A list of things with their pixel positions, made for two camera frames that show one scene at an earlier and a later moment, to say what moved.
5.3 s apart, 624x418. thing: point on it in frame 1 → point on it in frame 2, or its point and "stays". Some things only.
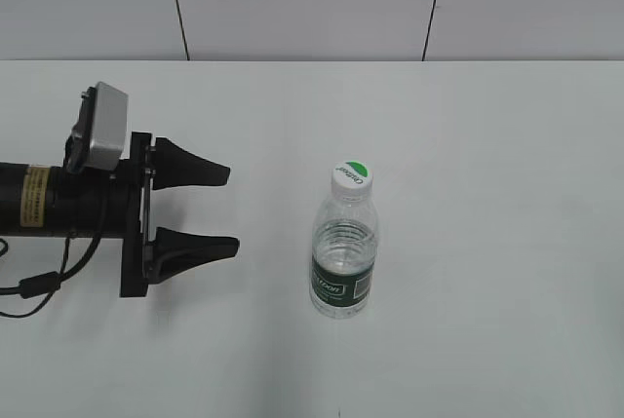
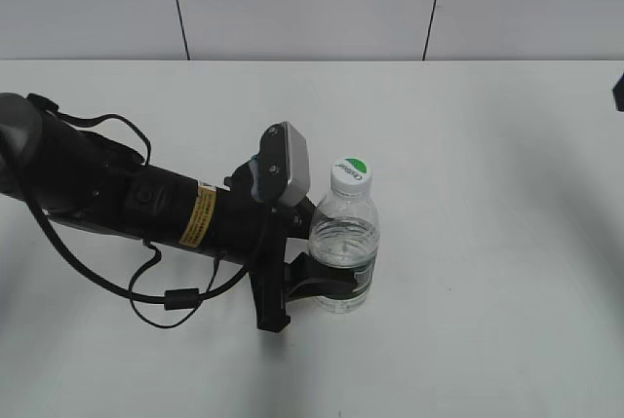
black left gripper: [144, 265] → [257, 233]
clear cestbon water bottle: [344, 246] stays
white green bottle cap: [352, 178] stays
